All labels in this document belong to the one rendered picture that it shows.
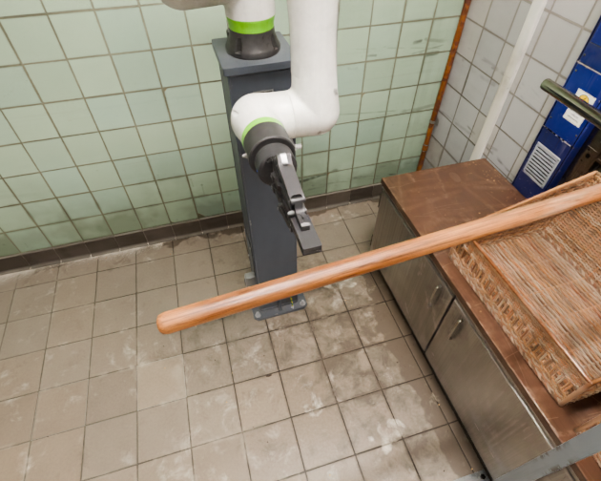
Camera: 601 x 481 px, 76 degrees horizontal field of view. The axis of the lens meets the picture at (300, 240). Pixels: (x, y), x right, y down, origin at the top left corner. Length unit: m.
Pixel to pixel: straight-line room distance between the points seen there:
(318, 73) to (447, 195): 1.03
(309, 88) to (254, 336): 1.30
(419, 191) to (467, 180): 0.23
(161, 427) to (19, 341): 0.84
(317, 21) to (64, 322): 1.82
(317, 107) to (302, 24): 0.15
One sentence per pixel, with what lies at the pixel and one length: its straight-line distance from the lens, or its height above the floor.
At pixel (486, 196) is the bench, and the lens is 1.77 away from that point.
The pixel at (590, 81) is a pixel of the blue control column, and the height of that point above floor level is 1.06.
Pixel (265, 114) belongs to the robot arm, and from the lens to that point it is 0.79.
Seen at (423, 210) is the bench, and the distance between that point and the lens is 1.61.
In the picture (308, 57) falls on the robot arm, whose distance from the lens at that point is 0.80.
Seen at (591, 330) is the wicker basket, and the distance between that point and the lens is 1.48.
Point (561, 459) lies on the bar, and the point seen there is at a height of 0.62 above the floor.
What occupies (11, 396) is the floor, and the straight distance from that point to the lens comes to 2.12.
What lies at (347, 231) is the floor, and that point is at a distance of 2.26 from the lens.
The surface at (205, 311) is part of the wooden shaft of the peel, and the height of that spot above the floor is 1.20.
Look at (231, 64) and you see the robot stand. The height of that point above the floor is 1.20.
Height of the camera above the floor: 1.64
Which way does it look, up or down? 48 degrees down
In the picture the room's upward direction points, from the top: straight up
